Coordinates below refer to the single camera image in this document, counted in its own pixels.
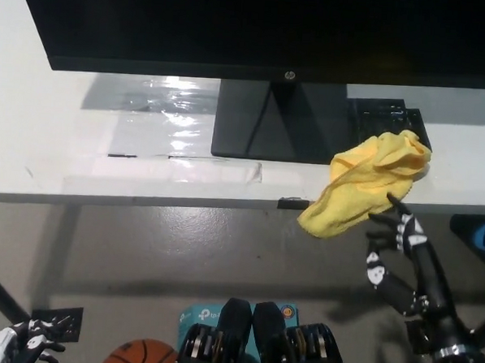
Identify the black and blue object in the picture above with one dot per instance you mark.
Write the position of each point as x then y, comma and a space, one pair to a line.
479, 234

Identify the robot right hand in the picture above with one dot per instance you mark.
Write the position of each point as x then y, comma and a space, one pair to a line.
412, 235

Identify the teal tp-link box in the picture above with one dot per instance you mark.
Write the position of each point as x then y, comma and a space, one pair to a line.
199, 315

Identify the clear plastic sheet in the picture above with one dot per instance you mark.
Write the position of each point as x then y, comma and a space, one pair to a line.
148, 111

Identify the orange basketball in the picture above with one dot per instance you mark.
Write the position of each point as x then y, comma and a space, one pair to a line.
139, 359

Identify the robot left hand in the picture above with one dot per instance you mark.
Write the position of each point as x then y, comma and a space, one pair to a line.
30, 341

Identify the black HP monitor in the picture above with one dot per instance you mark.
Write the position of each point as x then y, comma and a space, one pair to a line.
234, 26

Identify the yellow microfibre cloth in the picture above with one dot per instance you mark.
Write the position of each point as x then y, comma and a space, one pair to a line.
360, 183

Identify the small black tape piece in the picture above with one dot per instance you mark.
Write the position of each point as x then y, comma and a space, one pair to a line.
293, 203

